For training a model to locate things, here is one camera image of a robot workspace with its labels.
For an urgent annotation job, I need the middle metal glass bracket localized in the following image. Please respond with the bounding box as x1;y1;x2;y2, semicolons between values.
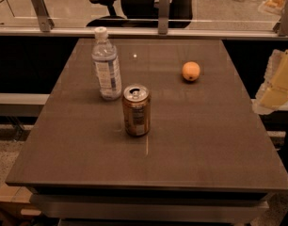
158;0;170;35

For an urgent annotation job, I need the metal glass bracket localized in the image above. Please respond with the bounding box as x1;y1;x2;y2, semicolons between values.
31;0;55;32
158;0;170;35
273;21;282;36

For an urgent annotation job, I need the glass barrier panel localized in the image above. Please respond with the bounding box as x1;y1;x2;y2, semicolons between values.
0;0;288;30

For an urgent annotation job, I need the orange fruit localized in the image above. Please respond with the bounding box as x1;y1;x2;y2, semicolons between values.
182;61;200;82

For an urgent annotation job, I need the grey table frame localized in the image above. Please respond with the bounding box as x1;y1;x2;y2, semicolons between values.
30;194;269;224

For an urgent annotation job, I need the orange soda can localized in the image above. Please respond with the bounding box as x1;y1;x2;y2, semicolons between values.
122;84;151;137

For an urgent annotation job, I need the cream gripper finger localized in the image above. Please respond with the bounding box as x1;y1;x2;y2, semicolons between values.
252;49;288;115
258;0;286;15

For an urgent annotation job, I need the black office chair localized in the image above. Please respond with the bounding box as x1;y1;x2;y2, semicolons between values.
87;0;193;28

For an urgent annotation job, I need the left metal glass bracket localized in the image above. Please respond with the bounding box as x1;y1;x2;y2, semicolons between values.
31;0;55;32

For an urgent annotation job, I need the clear plastic water bottle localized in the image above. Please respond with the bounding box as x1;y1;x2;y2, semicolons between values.
91;26;122;101

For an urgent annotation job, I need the right metal glass bracket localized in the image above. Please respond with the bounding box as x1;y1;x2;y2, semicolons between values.
273;21;282;36

